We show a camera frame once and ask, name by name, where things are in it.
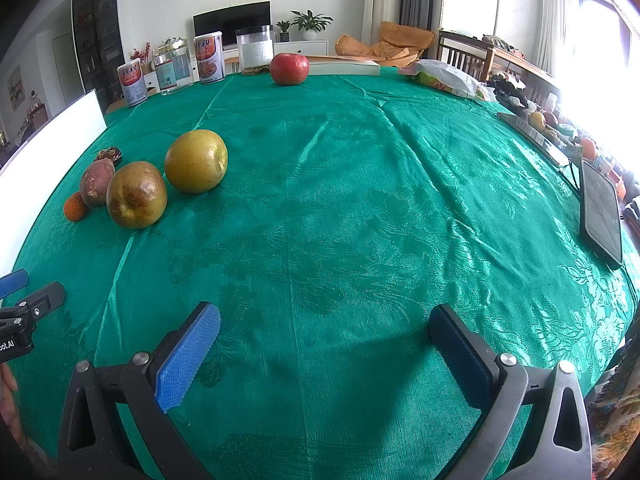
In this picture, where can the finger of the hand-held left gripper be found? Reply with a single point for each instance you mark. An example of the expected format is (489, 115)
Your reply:
(47, 297)
(12, 282)

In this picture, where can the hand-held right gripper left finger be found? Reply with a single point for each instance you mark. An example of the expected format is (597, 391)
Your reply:
(187, 360)

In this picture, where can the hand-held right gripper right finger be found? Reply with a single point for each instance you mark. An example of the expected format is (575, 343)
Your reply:
(460, 350)

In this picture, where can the reddish orange small fruit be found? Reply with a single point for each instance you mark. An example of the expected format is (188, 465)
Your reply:
(74, 206)

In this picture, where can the short sweet potato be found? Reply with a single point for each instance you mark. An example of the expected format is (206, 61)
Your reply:
(96, 183)

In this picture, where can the brown spotted pear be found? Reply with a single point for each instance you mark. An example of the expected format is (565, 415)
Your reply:
(136, 195)

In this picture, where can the white cardboard box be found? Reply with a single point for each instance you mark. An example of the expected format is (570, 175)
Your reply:
(50, 145)

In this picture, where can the dark brown dried fruit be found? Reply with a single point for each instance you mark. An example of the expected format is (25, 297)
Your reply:
(111, 154)

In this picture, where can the yellow smooth pear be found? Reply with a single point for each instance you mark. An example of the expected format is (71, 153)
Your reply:
(196, 161)

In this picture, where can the red apple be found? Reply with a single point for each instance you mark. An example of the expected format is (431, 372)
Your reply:
(289, 67)

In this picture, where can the person's left hand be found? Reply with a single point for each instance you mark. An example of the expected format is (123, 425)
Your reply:
(7, 400)

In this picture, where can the floral cushion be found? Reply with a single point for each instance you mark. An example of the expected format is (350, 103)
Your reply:
(617, 410)

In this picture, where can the green tablecloth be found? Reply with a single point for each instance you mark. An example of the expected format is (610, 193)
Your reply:
(350, 210)

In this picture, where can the black smartphone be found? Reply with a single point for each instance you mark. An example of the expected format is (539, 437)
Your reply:
(600, 210)
(535, 137)

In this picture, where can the red label tin can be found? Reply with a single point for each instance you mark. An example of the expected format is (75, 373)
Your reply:
(131, 82)
(208, 58)

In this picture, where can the dark glass cabinet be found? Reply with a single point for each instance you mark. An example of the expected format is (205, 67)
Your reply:
(97, 40)

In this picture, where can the teal label glass jar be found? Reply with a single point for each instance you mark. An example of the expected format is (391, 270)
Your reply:
(169, 70)

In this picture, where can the red flower bouquet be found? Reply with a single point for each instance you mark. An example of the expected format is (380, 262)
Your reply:
(142, 55)

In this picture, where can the white plastic bag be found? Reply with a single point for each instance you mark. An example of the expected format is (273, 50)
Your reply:
(445, 77)

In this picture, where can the leafy plant in vase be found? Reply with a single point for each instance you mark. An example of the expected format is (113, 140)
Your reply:
(172, 41)

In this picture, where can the wooden bench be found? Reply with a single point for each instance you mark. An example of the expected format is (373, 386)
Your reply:
(475, 50)

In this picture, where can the flat white book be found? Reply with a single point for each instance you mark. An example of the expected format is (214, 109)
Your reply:
(345, 65)

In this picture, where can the orange lounge chair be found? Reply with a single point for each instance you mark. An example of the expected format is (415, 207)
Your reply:
(390, 42)

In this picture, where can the clear jar black lid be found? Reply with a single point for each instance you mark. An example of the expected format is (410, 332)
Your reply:
(255, 50)

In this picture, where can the white television cabinet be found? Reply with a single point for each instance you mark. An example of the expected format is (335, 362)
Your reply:
(300, 47)

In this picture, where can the black television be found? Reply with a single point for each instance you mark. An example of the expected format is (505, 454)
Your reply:
(232, 20)

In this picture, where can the small green potted plant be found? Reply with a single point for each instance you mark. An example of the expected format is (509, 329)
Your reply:
(283, 30)

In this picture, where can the white sheer curtain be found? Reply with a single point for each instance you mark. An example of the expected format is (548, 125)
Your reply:
(552, 15)

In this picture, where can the covered standing air conditioner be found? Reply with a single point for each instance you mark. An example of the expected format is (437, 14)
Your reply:
(381, 0)

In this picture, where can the large green potted plant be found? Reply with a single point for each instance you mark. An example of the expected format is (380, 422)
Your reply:
(311, 22)

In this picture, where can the framed wall picture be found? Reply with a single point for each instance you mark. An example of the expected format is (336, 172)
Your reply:
(15, 87)

